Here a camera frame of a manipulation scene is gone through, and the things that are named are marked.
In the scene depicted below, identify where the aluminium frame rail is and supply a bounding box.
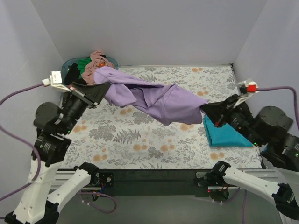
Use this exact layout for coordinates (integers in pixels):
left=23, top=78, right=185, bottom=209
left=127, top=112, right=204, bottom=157
left=18, top=170, right=103, bottom=224

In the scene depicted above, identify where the pink crumpled shirt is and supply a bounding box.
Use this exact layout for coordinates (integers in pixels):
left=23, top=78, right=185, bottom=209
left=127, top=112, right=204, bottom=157
left=81, top=51, right=115, bottom=85

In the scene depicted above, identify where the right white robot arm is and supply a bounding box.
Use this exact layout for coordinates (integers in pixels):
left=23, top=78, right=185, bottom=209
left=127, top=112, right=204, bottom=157
left=194, top=94, right=299, bottom=220

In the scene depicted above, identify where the purple t shirt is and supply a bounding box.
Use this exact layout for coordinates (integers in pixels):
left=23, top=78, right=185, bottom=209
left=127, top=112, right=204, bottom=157
left=93, top=67, right=208, bottom=126

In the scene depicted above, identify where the floral patterned table mat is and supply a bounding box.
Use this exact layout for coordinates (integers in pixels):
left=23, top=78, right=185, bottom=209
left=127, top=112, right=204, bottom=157
left=62, top=66, right=261, bottom=169

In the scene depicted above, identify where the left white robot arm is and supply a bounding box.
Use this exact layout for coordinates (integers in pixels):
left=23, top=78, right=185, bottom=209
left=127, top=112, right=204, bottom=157
left=4, top=83, right=111, bottom=224

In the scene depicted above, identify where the black shirt in basket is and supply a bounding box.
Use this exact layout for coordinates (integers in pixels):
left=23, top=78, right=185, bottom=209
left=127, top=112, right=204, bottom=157
left=64, top=63, right=87, bottom=85

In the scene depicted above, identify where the folded teal t shirt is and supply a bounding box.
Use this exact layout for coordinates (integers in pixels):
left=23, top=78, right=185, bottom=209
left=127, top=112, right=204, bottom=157
left=203, top=115, right=253, bottom=147

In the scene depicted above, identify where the green shirt in basket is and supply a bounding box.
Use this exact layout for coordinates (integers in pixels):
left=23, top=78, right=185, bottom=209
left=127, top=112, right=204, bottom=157
left=77, top=57, right=91, bottom=79

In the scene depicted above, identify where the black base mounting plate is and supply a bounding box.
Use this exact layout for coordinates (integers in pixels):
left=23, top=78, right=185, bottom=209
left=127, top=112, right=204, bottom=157
left=95, top=169, right=209, bottom=197

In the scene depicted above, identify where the teal plastic laundry basket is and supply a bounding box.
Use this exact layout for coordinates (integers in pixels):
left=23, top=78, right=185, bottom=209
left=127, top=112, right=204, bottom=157
left=61, top=57, right=119, bottom=81

